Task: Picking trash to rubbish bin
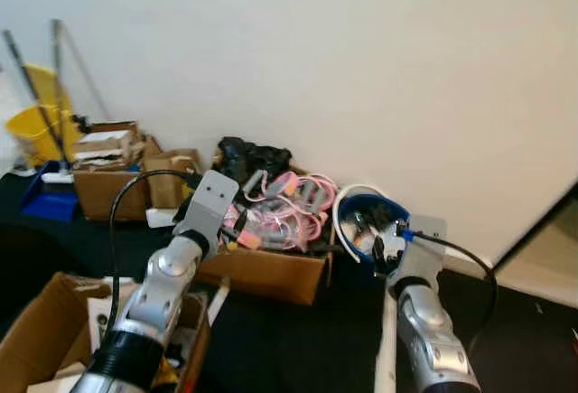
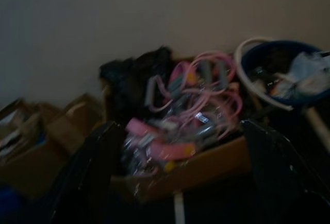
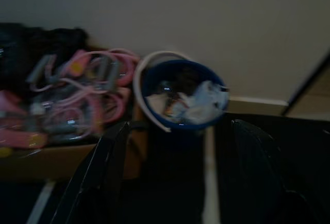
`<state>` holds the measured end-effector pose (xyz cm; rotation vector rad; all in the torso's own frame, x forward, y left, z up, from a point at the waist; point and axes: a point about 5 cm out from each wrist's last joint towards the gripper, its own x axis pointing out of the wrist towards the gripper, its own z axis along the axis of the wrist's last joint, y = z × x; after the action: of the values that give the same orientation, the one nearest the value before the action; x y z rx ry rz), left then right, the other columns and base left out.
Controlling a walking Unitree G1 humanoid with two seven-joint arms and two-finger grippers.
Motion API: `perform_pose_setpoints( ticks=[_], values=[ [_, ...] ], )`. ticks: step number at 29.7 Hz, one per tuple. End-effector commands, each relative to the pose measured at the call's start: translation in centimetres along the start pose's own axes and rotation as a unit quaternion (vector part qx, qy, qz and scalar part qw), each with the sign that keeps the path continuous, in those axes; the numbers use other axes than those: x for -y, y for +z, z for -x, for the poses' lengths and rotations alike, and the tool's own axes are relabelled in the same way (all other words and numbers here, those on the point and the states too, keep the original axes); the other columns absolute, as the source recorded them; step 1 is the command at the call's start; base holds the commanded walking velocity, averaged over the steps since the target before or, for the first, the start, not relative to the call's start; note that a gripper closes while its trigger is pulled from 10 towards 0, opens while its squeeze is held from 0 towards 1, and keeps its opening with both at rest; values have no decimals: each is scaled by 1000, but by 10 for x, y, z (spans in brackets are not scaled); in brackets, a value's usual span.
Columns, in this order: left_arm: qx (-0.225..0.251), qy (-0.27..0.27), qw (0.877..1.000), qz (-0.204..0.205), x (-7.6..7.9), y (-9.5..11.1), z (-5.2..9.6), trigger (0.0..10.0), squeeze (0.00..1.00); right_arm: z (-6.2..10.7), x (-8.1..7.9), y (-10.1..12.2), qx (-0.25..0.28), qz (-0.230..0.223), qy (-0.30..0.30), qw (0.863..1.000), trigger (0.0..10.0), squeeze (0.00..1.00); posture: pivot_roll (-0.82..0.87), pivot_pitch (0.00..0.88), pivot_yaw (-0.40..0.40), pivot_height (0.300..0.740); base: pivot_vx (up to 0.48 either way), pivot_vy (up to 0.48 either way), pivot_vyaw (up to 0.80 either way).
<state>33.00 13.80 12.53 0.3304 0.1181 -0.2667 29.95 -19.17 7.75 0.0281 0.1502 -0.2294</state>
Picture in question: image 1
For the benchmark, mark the open cardboard rubbish box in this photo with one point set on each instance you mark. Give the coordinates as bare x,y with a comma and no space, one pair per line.
41,330

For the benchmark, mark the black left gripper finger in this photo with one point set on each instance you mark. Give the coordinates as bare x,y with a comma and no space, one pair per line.
239,230
244,214

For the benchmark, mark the small cardboard box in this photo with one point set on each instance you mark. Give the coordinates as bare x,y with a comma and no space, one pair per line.
167,181

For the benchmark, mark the black floor mat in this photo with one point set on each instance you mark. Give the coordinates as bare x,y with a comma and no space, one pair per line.
307,348

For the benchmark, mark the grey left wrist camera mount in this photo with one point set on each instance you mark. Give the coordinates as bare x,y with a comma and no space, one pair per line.
209,203

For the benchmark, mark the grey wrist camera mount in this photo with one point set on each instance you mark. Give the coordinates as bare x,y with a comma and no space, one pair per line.
209,203
423,248

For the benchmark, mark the yellow mop bucket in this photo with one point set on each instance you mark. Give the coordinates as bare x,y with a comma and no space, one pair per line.
32,126

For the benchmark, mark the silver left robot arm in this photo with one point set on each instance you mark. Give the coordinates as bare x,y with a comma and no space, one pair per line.
158,289

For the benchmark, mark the black bag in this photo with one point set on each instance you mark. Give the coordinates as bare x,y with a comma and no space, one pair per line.
253,160

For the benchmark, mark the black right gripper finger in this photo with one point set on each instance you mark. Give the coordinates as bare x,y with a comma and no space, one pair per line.
390,230
378,247

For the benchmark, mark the cardboard box with papers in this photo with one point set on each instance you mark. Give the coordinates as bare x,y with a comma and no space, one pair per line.
99,194

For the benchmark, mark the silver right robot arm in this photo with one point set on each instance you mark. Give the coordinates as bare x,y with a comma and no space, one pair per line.
433,339

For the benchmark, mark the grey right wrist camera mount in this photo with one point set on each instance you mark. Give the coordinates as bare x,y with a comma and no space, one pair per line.
423,248

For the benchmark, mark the blue and white helmet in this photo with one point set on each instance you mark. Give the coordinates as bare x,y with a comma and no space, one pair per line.
357,212

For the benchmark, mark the blue dustpan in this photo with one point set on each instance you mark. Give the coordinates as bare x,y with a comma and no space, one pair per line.
50,203

